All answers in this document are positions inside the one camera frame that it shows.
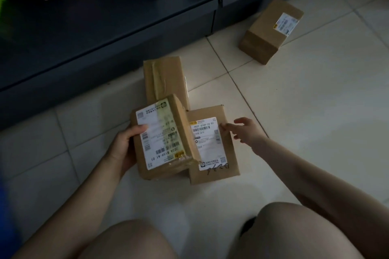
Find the person's right hand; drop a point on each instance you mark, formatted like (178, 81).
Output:
(247, 133)

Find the person's left hand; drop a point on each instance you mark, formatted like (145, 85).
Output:
(121, 149)

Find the person's left thumb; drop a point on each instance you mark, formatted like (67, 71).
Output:
(138, 129)

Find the person's right thumb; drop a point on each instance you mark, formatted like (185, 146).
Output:
(242, 120)

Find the cardboard box with yellow-taped label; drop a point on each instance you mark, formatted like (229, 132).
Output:
(165, 137)

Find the person's left forearm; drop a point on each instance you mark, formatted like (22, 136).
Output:
(65, 210)

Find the person's right forearm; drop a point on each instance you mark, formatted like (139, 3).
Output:
(325, 192)

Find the flat cardboard box with handwriting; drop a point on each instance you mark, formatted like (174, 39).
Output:
(212, 146)

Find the tall cardboard box with tape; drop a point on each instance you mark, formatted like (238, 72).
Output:
(165, 81)

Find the cardboard box with small label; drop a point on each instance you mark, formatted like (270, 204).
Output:
(270, 31)

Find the dark grey shelf unit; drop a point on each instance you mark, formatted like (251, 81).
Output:
(100, 34)

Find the person's left leg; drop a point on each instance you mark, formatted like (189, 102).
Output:
(129, 242)

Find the person's leg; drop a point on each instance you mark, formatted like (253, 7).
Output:
(291, 233)
(129, 242)

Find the person's right leg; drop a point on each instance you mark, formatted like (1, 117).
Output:
(291, 233)

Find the blue clothing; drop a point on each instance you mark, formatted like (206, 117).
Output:
(7, 222)

